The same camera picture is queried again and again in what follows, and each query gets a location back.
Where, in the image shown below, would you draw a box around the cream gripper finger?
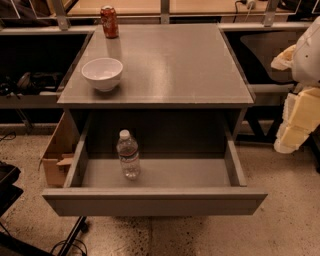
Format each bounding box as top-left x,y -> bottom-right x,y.
271,45 -> 296,71
274,87 -> 320,154

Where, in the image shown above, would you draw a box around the clear plastic water bottle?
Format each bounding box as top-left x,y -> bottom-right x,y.
116,129 -> 141,180

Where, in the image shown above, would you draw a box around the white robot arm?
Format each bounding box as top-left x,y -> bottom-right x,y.
271,17 -> 320,154

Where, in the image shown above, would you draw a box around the grey cabinet with counter top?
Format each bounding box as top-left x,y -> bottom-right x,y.
56,23 -> 256,158

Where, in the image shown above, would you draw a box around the grey open top drawer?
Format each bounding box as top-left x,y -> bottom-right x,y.
43,113 -> 267,216

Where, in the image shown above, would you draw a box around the black office chair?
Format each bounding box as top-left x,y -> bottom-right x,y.
240,31 -> 302,85

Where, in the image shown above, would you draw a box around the white ceramic bowl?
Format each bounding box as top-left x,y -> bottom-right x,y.
81,58 -> 123,91

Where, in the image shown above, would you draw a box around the red soda can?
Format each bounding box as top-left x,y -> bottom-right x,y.
100,5 -> 119,39

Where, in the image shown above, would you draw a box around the brown cardboard box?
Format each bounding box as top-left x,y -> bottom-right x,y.
41,113 -> 80,187

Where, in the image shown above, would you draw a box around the dark headphones on shelf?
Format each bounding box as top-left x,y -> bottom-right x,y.
0,72 -> 63,96

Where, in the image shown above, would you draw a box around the grey metal shelf rail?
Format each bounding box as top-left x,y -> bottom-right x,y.
0,0 -> 319,33

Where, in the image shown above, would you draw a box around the black floor cable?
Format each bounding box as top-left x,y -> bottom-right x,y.
49,238 -> 88,256

